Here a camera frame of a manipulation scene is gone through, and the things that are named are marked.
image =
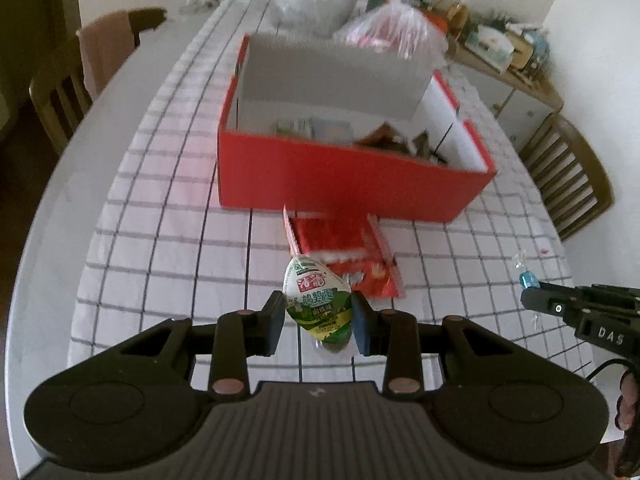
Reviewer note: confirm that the snacks pile in box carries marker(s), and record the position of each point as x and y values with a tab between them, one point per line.
338	132

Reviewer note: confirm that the blue candy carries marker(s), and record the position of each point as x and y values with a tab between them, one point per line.
526	278

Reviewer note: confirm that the right hand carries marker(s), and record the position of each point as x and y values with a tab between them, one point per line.
628	402

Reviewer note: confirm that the wooden chair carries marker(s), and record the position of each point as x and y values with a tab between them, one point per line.
570	178
58	90

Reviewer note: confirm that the red cardboard box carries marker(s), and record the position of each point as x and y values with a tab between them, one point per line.
277	77

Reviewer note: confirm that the red snack bag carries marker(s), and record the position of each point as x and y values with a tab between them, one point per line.
353	247

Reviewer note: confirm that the amber glass bottle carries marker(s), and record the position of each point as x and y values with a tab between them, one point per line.
457	15

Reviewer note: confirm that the small plastic bag with snacks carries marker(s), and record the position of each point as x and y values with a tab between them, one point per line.
395	28

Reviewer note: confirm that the green white jelly cup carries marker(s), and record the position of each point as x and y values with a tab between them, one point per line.
318	301

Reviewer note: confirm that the tissue box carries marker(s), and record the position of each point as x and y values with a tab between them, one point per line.
491	46

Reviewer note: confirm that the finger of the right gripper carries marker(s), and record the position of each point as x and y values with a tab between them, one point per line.
549	298

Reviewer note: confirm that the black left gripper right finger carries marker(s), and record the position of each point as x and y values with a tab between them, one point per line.
394	335

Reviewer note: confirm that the pink towel on chair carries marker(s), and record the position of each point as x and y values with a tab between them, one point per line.
104	44

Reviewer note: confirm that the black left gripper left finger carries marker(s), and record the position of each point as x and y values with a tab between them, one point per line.
240	335

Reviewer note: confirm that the wooden chair right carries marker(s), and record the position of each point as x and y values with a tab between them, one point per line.
570	178

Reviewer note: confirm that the white wooden cabinet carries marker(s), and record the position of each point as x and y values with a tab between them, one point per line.
519	108

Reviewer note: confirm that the wooden chair left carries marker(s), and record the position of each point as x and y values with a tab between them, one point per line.
58	90

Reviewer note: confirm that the small items by lamp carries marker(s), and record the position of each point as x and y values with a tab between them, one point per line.
193	7

